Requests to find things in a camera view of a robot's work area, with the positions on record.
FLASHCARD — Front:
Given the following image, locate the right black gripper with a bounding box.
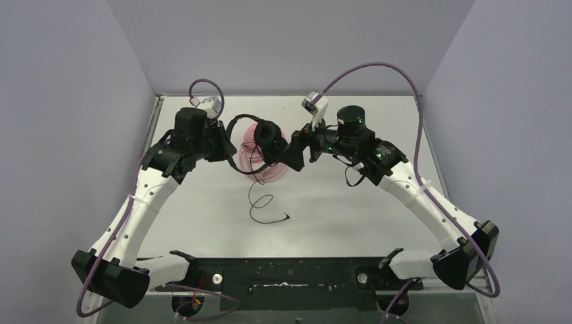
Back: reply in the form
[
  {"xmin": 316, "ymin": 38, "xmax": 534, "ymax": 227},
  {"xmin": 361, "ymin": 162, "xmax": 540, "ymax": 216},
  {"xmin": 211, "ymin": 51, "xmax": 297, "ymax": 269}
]
[{"xmin": 277, "ymin": 110, "xmax": 356, "ymax": 171}]

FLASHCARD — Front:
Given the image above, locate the pink over-ear headphones with cable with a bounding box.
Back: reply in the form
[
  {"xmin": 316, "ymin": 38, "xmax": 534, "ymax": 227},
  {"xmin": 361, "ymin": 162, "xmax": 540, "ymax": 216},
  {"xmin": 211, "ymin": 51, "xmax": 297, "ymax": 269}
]
[{"xmin": 238, "ymin": 123, "xmax": 287, "ymax": 182}]

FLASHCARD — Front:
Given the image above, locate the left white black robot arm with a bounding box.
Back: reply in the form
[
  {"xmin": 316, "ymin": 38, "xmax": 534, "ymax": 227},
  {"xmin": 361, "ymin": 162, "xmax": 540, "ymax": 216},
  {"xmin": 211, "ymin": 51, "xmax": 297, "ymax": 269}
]
[{"xmin": 71, "ymin": 104, "xmax": 237, "ymax": 317}]

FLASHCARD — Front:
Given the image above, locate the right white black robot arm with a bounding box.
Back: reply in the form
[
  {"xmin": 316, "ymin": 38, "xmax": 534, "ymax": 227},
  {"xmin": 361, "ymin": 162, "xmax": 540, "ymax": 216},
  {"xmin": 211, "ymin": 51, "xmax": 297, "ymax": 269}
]
[{"xmin": 279, "ymin": 105, "xmax": 499, "ymax": 290}]

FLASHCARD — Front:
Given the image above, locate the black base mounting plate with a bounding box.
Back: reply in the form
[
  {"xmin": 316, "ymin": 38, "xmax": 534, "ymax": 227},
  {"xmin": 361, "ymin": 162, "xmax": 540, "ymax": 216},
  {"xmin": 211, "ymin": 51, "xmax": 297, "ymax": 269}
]
[{"xmin": 110, "ymin": 250, "xmax": 470, "ymax": 314}]

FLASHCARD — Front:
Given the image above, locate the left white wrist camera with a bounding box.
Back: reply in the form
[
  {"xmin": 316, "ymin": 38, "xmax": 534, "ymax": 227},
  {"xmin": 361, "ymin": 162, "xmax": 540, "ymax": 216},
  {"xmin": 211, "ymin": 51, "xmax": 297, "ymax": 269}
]
[{"xmin": 189, "ymin": 97, "xmax": 224, "ymax": 119}]

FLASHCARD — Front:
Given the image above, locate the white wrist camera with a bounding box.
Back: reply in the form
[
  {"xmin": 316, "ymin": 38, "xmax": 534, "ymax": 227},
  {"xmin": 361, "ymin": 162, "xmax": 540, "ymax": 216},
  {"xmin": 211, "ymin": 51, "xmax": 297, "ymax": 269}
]
[
  {"xmin": 189, "ymin": 97, "xmax": 224, "ymax": 119},
  {"xmin": 302, "ymin": 92, "xmax": 329, "ymax": 131}
]

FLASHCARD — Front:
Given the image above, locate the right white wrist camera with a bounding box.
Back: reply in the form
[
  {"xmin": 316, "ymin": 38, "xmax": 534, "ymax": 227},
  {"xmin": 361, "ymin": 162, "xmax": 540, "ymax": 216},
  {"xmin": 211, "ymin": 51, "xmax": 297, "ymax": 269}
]
[{"xmin": 302, "ymin": 92, "xmax": 329, "ymax": 131}]

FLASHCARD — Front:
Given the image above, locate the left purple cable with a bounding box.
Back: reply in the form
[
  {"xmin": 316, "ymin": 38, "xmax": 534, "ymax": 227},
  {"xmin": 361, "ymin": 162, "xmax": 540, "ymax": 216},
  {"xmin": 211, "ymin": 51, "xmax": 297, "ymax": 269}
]
[{"xmin": 76, "ymin": 79, "xmax": 244, "ymax": 322}]

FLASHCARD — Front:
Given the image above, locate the purple cable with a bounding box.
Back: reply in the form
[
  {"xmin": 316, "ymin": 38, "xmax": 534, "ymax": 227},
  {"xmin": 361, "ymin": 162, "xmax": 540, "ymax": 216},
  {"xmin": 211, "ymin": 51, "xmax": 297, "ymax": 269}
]
[
  {"xmin": 76, "ymin": 79, "xmax": 244, "ymax": 322},
  {"xmin": 310, "ymin": 62, "xmax": 501, "ymax": 324}
]

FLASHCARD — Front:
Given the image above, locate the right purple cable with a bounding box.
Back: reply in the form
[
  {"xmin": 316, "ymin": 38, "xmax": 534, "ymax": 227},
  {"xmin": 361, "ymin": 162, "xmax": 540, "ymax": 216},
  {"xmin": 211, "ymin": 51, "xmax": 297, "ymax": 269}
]
[{"xmin": 310, "ymin": 62, "xmax": 501, "ymax": 324}]

